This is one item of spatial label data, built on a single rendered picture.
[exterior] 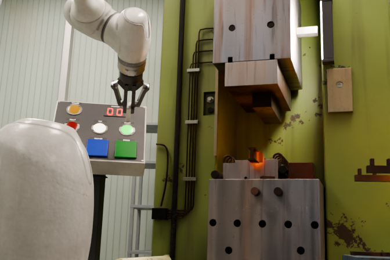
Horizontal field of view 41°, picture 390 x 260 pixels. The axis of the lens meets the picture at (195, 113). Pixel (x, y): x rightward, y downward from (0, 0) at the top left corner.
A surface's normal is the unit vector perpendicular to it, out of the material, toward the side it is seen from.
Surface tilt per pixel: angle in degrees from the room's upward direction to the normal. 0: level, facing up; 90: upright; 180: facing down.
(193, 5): 90
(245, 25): 90
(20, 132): 60
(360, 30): 90
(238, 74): 90
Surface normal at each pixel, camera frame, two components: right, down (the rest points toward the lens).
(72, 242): 0.84, -0.06
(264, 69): -0.29, -0.23
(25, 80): -0.07, -0.24
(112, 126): 0.14, -0.68
